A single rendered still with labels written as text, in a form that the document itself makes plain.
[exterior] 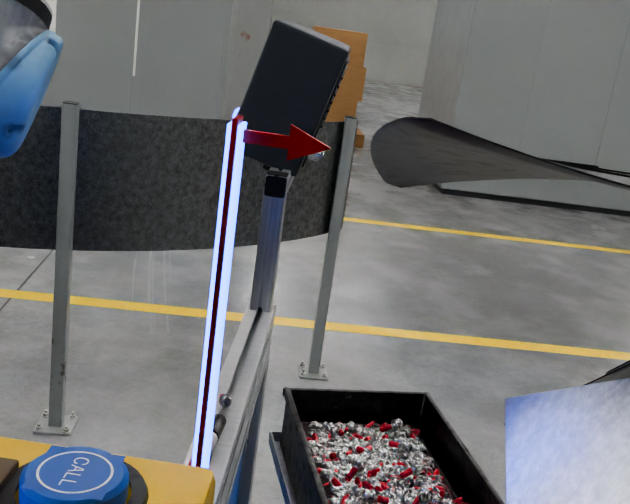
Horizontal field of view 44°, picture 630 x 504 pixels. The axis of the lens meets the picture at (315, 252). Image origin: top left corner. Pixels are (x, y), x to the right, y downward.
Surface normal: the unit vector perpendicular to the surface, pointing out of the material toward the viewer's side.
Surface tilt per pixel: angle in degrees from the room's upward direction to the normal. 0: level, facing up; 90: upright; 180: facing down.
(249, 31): 90
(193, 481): 0
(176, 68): 90
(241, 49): 90
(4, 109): 94
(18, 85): 79
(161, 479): 0
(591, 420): 55
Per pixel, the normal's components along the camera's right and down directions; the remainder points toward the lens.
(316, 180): 0.77, 0.28
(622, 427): -0.61, -0.51
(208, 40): 0.07, 0.29
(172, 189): 0.50, 0.31
